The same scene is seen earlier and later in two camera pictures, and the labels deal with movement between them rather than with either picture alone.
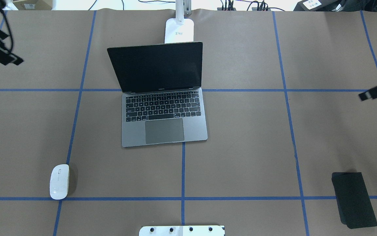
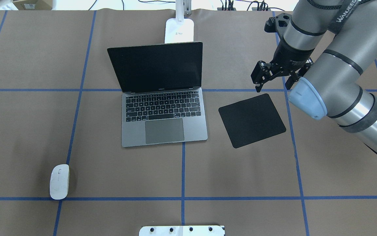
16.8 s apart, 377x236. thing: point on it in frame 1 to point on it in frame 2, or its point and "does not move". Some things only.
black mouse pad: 356,207 to 251,120
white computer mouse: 59,183 does not move
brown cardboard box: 33,5 does not move
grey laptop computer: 162,98 does not move
